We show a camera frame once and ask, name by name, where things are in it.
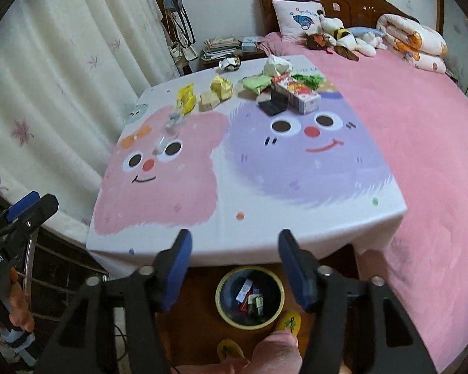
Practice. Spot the white floral curtain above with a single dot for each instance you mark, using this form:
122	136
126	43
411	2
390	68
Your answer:
70	73

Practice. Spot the white cartoon pillow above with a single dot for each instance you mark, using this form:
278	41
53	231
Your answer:
297	19

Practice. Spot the beige small box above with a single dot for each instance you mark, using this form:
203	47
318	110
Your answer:
208	101

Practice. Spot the strawberry duck carton box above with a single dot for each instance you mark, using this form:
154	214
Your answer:
300	97

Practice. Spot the person's left hand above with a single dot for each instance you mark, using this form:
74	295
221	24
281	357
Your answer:
20	316

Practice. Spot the yellow slipper right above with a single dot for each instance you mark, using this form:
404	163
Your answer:
289	321

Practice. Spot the wooden headboard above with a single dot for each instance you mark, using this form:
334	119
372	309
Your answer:
350	12

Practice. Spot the pink bed blanket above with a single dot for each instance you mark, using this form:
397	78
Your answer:
420	121

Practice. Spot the black small wallet box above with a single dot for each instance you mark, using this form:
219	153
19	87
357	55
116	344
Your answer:
273	103

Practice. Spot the yellow plastic wrapper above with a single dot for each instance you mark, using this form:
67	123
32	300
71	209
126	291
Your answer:
186	99

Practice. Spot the cartoon printed white mat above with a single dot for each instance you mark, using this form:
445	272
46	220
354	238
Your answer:
235	177

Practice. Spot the yellow slipper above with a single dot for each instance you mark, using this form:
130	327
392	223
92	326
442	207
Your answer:
289	321
229	349

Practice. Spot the gold foil wrapper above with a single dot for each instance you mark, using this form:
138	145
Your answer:
222	88

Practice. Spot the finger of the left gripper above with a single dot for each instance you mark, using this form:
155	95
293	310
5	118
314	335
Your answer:
22	205
32	218

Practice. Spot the white tissue paper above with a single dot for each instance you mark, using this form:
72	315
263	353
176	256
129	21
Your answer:
276	66

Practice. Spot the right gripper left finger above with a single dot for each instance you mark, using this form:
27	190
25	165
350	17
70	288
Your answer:
170	268

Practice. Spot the hanging handbags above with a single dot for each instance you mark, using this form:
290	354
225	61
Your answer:
180	29

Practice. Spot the pink trousers leg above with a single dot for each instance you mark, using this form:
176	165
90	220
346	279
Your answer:
278	353

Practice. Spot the clear plastic wrapper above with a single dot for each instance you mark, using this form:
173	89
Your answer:
172	128

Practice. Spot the folded cartoon bear quilt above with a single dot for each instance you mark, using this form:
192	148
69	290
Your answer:
418	45

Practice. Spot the yellow slipper left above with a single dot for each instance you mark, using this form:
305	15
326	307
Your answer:
229	349

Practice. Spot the stack of books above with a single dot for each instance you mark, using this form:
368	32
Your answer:
218	48

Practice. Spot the brown haired doll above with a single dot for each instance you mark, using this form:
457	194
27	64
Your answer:
318	42

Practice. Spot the round blue trash bin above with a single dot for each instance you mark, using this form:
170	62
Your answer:
250	298

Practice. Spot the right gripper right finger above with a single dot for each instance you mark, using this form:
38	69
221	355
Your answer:
300	269

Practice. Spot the light green plastic bag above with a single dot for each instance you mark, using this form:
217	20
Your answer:
256	83

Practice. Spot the silver gold wrapper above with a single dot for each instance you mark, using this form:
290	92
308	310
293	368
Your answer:
230	64

